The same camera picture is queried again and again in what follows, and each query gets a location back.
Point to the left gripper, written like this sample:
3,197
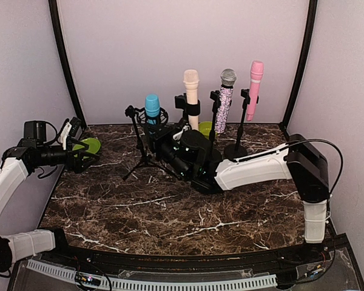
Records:
76,165

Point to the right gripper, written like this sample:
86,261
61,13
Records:
161,136

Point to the black tripod mic stand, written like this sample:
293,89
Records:
145,160

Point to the black round-base stand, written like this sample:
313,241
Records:
185,109
236,150
214,155

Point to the blue microphone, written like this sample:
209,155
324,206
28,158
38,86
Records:
152,111

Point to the beige microphone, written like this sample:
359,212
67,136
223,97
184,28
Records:
191,82

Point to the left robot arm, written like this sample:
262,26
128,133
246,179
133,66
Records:
18,164

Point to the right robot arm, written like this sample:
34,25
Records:
296,159

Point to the pink microphone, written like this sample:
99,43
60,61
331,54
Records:
257,70

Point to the green plate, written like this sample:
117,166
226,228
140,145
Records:
94,145

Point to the green bowl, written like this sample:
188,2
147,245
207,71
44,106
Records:
205,128

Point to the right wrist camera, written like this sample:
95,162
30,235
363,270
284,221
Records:
180,127

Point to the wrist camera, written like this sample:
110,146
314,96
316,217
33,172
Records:
67,135
180,127

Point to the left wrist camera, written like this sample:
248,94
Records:
67,135

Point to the black frame post left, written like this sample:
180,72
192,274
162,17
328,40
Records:
62,53

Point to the black frame post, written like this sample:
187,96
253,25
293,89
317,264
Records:
303,57
62,53

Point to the white cable duct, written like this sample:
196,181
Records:
149,281

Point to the black frame post right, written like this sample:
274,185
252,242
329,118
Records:
303,57

